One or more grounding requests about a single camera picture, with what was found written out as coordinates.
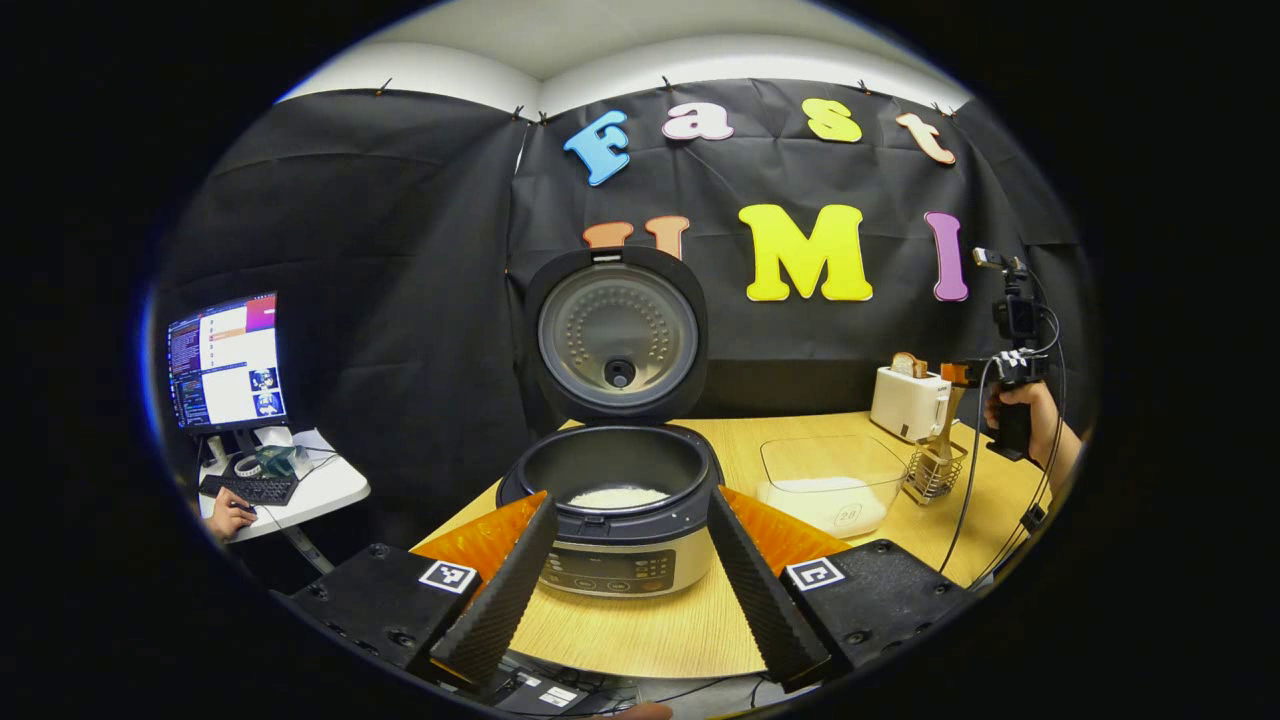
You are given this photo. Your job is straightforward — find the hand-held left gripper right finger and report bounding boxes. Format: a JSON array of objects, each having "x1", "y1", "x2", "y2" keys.
[{"x1": 707, "y1": 487, "x2": 976, "y2": 693}]

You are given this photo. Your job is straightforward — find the clear plastic container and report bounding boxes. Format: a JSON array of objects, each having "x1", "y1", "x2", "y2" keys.
[{"x1": 757, "y1": 433, "x2": 911, "y2": 539}]

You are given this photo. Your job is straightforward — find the white toaster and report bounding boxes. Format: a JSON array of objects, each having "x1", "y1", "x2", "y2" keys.
[{"x1": 870, "y1": 365, "x2": 953, "y2": 444}]

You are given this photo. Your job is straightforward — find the white rice heap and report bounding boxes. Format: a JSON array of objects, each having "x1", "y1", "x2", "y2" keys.
[{"x1": 567, "y1": 485, "x2": 671, "y2": 511}]

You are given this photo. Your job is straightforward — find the white side table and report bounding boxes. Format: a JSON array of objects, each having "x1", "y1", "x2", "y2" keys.
[{"x1": 197, "y1": 428, "x2": 371, "y2": 543}]

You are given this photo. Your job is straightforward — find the black keyboard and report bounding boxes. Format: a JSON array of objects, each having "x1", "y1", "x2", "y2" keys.
[{"x1": 198, "y1": 473, "x2": 299, "y2": 507}]

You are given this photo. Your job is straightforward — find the wooden spoon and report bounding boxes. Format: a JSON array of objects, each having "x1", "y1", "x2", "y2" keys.
[{"x1": 925, "y1": 385, "x2": 966, "y2": 481}]

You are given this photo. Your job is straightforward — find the black backdrop cloth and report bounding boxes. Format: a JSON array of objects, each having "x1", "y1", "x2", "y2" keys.
[{"x1": 150, "y1": 78, "x2": 1096, "y2": 561}]

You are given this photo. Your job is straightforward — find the silver black rice cooker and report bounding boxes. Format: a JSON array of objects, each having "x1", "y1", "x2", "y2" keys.
[{"x1": 495, "y1": 246, "x2": 723, "y2": 599}]

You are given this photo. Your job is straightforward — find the metal wire chopstick holder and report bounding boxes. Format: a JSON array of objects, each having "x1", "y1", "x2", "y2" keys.
[{"x1": 902, "y1": 440, "x2": 969, "y2": 506}]

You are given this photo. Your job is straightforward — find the computer monitor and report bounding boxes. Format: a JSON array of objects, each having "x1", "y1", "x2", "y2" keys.
[{"x1": 167, "y1": 292, "x2": 289, "y2": 433}]

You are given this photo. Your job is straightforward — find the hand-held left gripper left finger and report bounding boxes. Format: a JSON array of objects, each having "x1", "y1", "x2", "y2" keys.
[{"x1": 285, "y1": 492, "x2": 559, "y2": 691}]

